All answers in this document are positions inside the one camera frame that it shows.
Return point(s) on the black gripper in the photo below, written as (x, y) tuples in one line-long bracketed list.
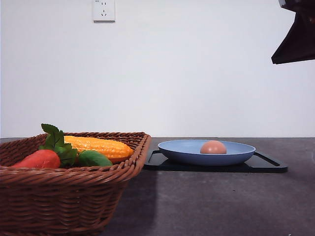
[(299, 43)]

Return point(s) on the brown egg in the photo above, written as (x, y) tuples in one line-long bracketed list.
[(213, 147)]

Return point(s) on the blue plate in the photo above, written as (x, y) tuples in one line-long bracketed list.
[(189, 152)]

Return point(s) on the brown wicker basket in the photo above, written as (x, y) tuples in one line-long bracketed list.
[(67, 200)]

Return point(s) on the black tray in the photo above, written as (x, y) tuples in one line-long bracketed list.
[(259, 163)]

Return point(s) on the yellow corn cob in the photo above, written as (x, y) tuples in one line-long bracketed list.
[(111, 148)]

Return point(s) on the green vegetable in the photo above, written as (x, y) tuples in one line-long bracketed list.
[(92, 158)]

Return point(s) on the orange carrot with green leaves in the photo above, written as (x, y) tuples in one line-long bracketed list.
[(50, 155)]

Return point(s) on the white wall socket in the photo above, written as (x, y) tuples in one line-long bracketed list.
[(104, 11)]

